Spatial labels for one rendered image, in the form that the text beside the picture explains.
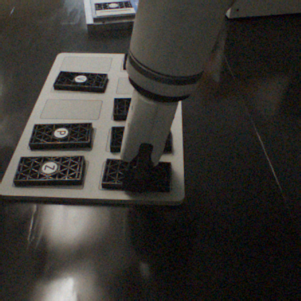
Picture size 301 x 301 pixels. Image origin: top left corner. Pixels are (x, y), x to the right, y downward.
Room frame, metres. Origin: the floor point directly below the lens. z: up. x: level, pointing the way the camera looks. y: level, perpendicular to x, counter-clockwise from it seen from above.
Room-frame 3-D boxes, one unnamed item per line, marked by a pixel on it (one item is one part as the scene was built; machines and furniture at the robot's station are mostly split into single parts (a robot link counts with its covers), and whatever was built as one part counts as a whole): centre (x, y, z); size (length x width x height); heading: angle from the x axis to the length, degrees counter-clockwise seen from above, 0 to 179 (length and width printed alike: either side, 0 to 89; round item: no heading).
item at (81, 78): (0.58, 0.13, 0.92); 0.10 x 0.05 x 0.01; 84
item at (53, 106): (0.50, 0.08, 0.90); 0.40 x 0.27 x 0.01; 178
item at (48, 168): (0.35, 0.15, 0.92); 0.10 x 0.05 x 0.01; 91
